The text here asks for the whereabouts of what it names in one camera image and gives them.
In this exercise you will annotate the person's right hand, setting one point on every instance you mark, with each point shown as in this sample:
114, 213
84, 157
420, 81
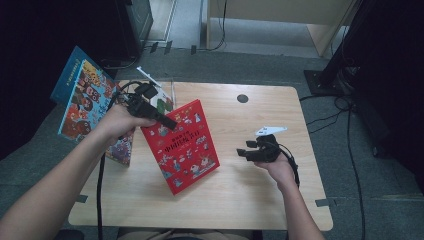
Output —
278, 170

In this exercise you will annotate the person's left hand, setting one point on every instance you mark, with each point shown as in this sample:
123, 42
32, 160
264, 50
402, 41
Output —
118, 123

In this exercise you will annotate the black curtain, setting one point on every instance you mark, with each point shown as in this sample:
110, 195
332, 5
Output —
33, 33
393, 66

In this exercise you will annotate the light wooden furniture panel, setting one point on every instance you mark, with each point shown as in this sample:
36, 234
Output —
283, 10

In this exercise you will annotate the white caterpillar picture book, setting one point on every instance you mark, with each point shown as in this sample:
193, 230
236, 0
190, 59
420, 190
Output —
165, 105

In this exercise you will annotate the black cabinet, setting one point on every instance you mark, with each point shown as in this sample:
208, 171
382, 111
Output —
138, 20

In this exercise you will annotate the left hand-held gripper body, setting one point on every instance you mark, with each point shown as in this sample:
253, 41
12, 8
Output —
141, 105

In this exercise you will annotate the red picture book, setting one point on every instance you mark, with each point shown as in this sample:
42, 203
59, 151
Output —
186, 156

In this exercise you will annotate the light blue monsters picture book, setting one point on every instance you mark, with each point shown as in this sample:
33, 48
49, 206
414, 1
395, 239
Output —
86, 110

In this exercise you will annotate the round dark table grommet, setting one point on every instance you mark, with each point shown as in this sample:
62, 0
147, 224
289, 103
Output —
242, 98

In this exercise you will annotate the person's beige trousers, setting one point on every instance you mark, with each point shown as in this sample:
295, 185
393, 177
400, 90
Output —
186, 234

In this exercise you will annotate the small black tape piece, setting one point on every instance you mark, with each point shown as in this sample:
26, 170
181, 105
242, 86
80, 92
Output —
154, 47
168, 47
193, 50

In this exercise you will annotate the dark blue monster picture book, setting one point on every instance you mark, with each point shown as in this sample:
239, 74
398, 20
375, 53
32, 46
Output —
68, 73

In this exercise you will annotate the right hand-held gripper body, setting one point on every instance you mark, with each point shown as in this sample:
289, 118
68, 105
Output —
268, 150

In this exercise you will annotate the black stand base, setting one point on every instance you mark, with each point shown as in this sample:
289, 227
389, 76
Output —
320, 81

